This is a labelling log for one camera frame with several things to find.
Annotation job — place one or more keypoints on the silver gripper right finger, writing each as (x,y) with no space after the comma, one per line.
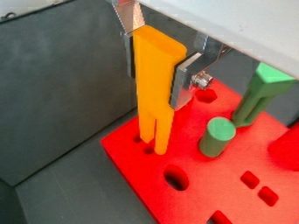
(191,72)

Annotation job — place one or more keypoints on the yellow two-pronged peg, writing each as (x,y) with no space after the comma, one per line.
(158,53)

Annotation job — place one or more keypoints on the red peg board base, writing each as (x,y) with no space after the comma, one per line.
(186,187)

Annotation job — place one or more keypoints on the green hexagon-top forked peg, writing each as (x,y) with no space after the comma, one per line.
(268,83)

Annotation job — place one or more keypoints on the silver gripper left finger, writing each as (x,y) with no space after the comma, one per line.
(131,19)

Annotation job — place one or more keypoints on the tall red rectangular peg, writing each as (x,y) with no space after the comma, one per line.
(283,150)

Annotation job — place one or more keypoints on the green cylinder peg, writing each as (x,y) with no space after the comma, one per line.
(218,134)

